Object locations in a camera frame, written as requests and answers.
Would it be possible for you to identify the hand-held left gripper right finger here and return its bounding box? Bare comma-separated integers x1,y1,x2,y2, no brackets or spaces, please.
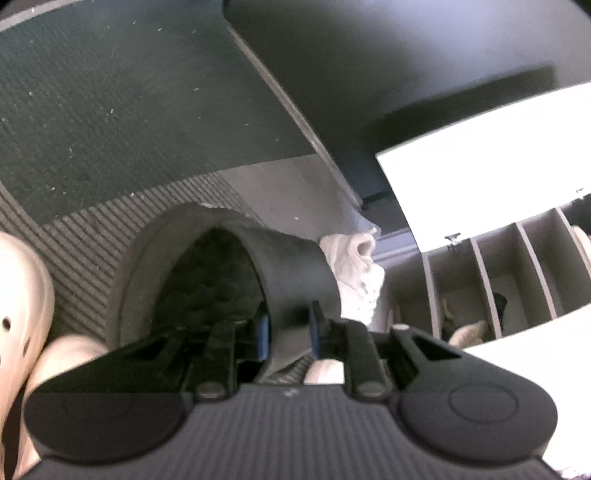
307,300,462,398

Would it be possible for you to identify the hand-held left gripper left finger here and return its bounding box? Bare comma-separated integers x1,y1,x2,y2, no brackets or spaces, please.
111,316,269,400

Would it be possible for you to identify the white low sneaker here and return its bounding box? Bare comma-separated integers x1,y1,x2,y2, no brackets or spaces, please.
318,233,386,326

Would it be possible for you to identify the black slide sandal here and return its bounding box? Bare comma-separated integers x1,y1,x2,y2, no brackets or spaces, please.
106,203,342,384

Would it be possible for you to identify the beige clog brown strap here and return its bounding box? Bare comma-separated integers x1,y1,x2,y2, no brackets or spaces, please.
0,231,56,416
14,336,112,476

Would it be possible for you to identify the white cabinet door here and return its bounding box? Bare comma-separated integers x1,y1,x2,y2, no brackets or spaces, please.
376,83,591,254
462,309,591,480

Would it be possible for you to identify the black entrance door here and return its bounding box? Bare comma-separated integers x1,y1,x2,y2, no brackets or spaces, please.
224,0,591,208

